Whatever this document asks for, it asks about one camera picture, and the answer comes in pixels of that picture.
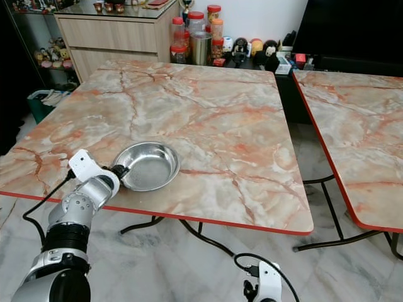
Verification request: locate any large steel bowl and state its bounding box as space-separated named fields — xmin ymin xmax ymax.
xmin=112 ymin=142 xmax=181 ymax=193

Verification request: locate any green basket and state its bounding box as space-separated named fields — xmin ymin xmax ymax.
xmin=28 ymin=89 xmax=67 ymax=125

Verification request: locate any marble-pattern folding table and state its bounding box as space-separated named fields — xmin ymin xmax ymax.
xmin=292 ymin=69 xmax=403 ymax=260
xmin=0 ymin=59 xmax=315 ymax=257

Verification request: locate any light wooden cabinet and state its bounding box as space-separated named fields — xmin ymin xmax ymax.
xmin=55 ymin=0 xmax=180 ymax=82

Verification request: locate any glass display shelf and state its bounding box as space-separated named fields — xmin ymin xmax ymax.
xmin=6 ymin=0 xmax=79 ymax=89

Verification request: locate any red-lidded jar with red base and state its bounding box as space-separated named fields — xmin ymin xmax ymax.
xmin=171 ymin=18 xmax=188 ymax=64

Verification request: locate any steel canister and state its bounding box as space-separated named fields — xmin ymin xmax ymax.
xmin=191 ymin=31 xmax=213 ymax=66

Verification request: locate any wide clear red-lidded jar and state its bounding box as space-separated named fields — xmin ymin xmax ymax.
xmin=188 ymin=11 xmax=207 ymax=35

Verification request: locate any black figurine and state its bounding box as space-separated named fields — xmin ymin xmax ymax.
xmin=264 ymin=40 xmax=280 ymax=69
xmin=234 ymin=38 xmax=250 ymax=64

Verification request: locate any small trophy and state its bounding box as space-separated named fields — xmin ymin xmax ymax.
xmin=179 ymin=0 xmax=195 ymax=18

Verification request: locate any yellow figurine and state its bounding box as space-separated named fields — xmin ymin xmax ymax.
xmin=251 ymin=38 xmax=264 ymax=57

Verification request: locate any tall red-lidded jar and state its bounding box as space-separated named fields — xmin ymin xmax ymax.
xmin=207 ymin=5 xmax=222 ymax=23

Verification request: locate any black television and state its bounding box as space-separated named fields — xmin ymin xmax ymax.
xmin=292 ymin=0 xmax=403 ymax=57

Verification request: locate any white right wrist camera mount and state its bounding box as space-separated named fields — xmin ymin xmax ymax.
xmin=256 ymin=261 xmax=283 ymax=302

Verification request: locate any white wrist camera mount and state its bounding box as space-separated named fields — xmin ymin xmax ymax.
xmin=256 ymin=261 xmax=283 ymax=302
xmin=69 ymin=149 xmax=101 ymax=184

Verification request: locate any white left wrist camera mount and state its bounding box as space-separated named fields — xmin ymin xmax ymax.
xmin=69 ymin=149 xmax=101 ymax=184

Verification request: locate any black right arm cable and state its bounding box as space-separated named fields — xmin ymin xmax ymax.
xmin=234 ymin=252 xmax=302 ymax=302

